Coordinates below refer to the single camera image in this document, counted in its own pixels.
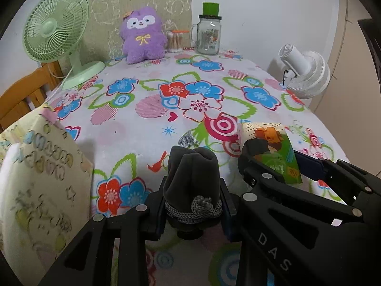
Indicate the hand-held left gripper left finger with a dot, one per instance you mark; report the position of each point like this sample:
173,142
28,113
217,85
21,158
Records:
154,214

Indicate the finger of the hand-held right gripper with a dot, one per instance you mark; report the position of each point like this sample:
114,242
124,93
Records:
311,166
297,195

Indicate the white folded cloth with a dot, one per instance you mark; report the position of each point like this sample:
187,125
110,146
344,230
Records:
10,158

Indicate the small dark grey felt hat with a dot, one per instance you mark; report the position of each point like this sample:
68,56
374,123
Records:
193,178

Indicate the floral tablecloth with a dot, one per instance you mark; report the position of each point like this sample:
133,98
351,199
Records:
148,143

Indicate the white floor fan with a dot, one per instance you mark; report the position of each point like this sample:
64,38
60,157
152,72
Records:
312,74

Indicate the green printed packet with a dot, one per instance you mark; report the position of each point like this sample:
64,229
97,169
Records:
282,155

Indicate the green marbled board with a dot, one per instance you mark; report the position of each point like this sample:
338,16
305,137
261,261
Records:
107,9

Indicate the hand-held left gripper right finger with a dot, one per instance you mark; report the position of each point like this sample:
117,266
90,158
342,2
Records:
230,223

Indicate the green desk fan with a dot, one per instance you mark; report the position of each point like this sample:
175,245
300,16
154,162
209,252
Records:
56,26

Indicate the purple plush toy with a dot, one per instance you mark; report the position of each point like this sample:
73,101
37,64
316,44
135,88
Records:
143,44

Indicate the beige door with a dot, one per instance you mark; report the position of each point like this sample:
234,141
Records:
357,110

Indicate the cotton swab jar orange lid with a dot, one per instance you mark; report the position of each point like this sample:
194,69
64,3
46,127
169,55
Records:
175,43

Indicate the glass jar green lid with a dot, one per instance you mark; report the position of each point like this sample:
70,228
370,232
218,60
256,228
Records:
208,35

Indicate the yellow printed fabric box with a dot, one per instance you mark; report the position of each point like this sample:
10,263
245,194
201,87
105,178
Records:
53,184

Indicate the wooden chair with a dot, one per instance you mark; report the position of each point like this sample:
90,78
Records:
18,98

